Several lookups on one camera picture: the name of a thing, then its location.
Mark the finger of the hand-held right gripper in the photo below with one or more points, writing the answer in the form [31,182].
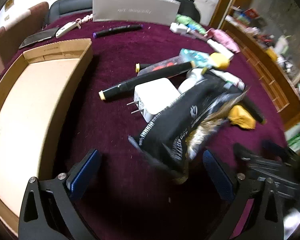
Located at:
[245,155]
[275,148]

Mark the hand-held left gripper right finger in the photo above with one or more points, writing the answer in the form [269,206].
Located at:
[220,180]

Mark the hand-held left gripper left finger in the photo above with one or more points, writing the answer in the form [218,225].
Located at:
[86,175]

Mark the yellow snack packet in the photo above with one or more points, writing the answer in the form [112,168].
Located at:
[241,117]

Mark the black snack packet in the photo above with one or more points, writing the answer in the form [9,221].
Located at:
[180,120]

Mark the small white tube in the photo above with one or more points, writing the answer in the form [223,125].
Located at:
[228,78]

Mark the brown cardboard box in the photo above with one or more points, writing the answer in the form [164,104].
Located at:
[27,117]

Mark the plain white bottle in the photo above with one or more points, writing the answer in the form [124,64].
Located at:
[186,87]

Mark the white power adapter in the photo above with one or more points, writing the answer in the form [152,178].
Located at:
[155,97]

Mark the black marker cream cap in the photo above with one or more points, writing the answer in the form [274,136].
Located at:
[140,81]

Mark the black marker yellow cap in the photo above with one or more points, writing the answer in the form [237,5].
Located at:
[138,67]

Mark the red item clear package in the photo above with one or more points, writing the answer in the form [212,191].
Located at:
[165,63]

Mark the white green printed bag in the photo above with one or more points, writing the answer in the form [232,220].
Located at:
[296,135]

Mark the yellow roll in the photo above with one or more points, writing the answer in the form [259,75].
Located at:
[221,61]

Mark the white plastic tube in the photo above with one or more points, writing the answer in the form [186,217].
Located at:
[218,47]

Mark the teal packet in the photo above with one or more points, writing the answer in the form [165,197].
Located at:
[195,56]

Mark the pink cloth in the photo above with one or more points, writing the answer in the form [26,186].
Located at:
[225,38]

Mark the wooden shelf with clutter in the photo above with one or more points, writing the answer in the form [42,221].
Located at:
[252,15]

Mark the small white charger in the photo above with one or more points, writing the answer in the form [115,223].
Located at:
[177,27]

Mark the black smartphone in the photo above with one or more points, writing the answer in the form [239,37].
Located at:
[37,38]

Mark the white car key fob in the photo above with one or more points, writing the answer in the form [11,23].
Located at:
[65,28]

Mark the green plastic item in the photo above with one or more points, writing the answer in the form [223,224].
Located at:
[185,19]

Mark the black marker purple cap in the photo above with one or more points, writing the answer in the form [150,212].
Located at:
[117,30]

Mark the brown upholstered armchair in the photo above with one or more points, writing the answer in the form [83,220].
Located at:
[15,22]

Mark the black leather sofa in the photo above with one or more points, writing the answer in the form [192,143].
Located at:
[70,6]

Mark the grey rectangular box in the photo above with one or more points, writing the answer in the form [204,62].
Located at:
[135,10]

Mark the yellow wall plaque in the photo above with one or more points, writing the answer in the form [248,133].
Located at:
[8,5]

